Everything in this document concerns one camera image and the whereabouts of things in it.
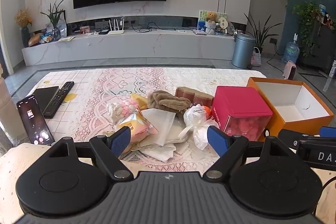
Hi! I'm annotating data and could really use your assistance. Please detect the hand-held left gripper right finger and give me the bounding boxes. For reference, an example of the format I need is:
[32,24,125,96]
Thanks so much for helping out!
[202,126,289,180]

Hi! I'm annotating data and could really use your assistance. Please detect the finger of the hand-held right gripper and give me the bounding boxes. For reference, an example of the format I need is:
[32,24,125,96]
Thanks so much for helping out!
[278,126,336,147]

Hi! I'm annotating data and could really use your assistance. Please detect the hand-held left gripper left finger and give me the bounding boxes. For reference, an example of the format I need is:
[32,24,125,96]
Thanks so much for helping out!
[46,126,134,181]

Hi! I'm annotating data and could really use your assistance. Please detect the orange cardboard box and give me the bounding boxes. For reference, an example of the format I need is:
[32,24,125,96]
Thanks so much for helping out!
[247,77,335,142]

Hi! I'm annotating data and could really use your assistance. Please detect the brown plush toy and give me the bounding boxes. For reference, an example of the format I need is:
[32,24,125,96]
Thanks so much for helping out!
[147,91,192,114]

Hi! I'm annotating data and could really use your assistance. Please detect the yellow and pink snack packet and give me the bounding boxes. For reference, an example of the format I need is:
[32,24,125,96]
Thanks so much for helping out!
[115,112,159,153]

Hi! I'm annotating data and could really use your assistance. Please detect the pink and white knit toy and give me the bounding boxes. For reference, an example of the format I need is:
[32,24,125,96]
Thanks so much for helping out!
[106,99,139,125]

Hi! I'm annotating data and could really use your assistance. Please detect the red square box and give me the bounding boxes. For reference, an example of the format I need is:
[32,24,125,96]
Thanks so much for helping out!
[211,86,273,141]

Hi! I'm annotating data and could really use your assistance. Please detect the white flat packet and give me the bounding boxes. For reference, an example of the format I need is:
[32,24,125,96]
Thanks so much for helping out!
[142,108,176,146]

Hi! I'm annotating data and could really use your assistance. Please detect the white lace tablecloth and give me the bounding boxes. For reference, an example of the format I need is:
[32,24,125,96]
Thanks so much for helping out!
[10,67,268,173]

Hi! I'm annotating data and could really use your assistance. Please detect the pink space heater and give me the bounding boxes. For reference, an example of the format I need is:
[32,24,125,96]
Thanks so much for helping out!
[283,61,297,80]

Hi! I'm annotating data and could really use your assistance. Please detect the black remote control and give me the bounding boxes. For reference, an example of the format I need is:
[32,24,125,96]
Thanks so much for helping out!
[50,81,75,107]

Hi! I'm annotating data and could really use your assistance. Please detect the black flat box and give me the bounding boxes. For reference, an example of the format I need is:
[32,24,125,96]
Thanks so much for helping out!
[34,86,61,119]

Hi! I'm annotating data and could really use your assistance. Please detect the dark storage cabinet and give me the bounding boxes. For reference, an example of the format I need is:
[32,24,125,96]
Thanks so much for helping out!
[302,11,336,72]

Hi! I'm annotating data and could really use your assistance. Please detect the pink woven basket bag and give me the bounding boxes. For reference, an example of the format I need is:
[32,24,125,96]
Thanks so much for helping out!
[251,47,262,67]

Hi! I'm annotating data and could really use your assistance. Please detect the black smartphone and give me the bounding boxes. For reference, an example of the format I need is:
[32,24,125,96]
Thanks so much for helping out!
[16,94,55,146]

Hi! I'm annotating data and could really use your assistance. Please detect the blue water jug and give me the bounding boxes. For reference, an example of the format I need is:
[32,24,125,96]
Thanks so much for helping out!
[282,34,300,64]

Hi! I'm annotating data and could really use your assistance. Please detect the grey metal trash can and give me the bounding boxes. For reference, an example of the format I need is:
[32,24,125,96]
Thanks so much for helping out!
[231,33,256,69]

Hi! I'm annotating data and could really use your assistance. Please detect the white marble television cabinet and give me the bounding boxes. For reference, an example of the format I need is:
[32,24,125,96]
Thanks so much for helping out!
[21,30,235,67]

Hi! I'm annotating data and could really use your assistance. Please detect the white router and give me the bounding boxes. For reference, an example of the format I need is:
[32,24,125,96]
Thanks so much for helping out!
[108,19,125,35]

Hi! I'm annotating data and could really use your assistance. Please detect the tall potted green plant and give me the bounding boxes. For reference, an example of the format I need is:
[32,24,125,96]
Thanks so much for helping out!
[244,13,279,54]

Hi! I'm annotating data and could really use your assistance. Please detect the bushy green shelf plant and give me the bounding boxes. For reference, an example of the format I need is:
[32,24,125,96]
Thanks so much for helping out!
[293,2,322,56]

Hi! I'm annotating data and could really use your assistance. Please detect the beige speckled fabric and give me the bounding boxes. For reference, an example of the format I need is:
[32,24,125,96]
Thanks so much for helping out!
[0,143,53,224]

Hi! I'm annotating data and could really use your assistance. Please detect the brown teddy bear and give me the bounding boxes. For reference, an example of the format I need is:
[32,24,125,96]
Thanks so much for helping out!
[205,11,218,35]

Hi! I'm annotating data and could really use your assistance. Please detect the brown bread-shaped pillow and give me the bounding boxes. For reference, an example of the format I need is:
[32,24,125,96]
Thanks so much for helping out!
[28,33,44,47]

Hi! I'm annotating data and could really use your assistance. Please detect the green plant in glass vase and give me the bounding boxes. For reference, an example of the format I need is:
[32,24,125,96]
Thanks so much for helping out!
[40,0,67,39]

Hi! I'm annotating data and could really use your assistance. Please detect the dried flowers in dark vase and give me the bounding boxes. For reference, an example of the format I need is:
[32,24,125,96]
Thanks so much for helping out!
[14,8,33,47]

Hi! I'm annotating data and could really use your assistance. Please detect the black cables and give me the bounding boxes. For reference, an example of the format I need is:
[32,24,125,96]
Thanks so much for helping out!
[131,21,158,31]

